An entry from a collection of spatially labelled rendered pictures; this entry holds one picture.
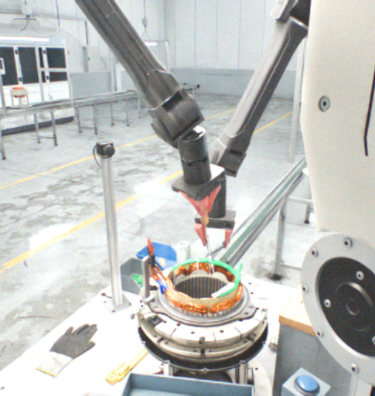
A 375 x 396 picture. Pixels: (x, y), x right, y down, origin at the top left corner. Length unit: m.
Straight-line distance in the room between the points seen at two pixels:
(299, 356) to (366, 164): 0.78
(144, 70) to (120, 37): 0.06
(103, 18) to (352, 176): 0.47
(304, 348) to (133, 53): 0.77
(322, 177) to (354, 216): 0.04
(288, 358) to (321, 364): 0.08
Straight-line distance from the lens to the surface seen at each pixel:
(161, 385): 0.84
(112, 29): 0.66
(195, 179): 0.76
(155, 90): 0.67
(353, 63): 0.32
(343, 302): 0.42
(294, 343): 1.03
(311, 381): 0.88
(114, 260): 1.39
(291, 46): 0.93
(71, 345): 1.33
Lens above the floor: 1.66
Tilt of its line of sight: 21 degrees down
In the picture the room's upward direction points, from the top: straight up
